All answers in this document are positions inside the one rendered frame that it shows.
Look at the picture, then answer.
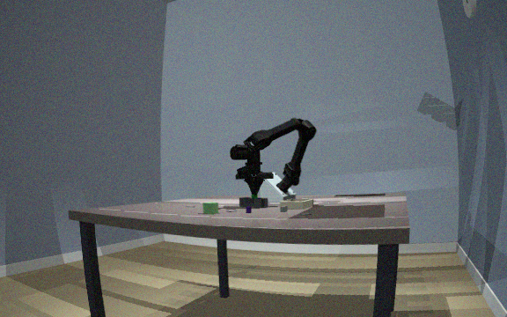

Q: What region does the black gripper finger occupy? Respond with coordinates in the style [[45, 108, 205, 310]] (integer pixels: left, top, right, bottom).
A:
[[245, 180, 254, 195], [251, 180, 265, 196]]

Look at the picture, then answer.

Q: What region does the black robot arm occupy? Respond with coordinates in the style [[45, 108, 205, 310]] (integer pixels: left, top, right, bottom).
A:
[[230, 118, 316, 194]]

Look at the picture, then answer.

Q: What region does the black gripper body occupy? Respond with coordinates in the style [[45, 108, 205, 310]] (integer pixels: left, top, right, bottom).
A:
[[236, 159, 274, 181]]

